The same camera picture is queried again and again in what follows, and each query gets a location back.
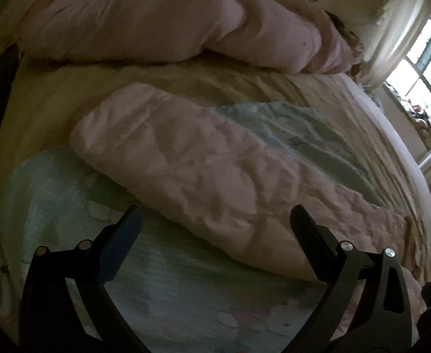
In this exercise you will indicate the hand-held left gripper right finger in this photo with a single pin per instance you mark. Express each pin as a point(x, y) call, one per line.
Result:
point(305, 239)

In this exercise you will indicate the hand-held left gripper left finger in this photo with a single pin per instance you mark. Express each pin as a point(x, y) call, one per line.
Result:
point(123, 241)

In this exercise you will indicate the pink and green quilt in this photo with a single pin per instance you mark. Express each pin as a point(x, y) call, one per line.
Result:
point(200, 176)

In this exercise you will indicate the bed with yellow sheet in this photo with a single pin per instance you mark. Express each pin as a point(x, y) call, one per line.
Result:
point(65, 88)

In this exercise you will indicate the windowsill plants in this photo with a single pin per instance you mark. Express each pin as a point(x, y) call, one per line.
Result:
point(423, 119)

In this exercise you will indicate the window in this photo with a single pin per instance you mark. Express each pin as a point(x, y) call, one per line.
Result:
point(427, 70)

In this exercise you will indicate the rolled pink comforter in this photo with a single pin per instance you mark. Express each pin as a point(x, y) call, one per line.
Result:
point(156, 18)

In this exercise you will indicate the cream curtain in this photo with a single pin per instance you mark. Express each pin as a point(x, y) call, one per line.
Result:
point(399, 25)

